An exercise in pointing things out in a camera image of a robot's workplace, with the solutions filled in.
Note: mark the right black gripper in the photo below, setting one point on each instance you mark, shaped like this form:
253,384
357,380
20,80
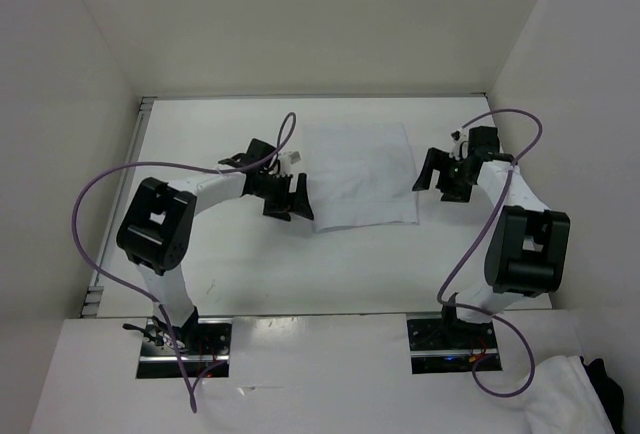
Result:
440,160

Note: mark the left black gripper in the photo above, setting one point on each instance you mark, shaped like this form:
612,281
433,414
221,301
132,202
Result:
282,207

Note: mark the white skirt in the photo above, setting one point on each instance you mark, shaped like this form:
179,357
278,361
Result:
359,175

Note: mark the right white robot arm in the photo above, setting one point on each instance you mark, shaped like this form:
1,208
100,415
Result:
526,254

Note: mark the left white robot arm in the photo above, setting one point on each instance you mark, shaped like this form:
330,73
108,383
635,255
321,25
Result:
157,226

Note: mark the white cloth pile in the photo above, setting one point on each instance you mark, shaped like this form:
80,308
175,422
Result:
562,399

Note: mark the black cloth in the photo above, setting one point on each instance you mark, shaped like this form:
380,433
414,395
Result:
609,392

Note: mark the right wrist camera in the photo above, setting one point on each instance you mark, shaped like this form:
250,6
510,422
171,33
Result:
459,151

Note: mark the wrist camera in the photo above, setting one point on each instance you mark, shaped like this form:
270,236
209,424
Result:
459,151
290,159

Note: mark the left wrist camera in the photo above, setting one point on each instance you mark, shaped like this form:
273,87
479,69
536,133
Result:
290,159

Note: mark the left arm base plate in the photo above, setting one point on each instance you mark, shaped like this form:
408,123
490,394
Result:
157,359

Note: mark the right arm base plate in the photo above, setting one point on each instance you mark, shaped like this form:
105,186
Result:
440,344

